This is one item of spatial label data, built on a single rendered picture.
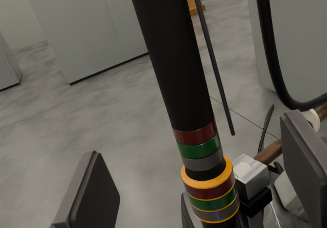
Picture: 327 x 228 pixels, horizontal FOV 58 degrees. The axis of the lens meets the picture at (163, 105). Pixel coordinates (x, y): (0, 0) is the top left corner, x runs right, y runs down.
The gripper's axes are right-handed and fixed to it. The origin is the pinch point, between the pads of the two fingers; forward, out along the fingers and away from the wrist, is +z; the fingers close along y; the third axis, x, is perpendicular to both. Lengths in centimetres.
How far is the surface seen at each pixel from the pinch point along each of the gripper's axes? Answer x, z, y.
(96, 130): -168, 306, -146
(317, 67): -114, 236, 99
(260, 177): -11.5, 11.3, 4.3
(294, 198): -50, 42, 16
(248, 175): -11.0, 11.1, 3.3
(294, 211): -54, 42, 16
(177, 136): -3.9, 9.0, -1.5
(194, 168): -6.8, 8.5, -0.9
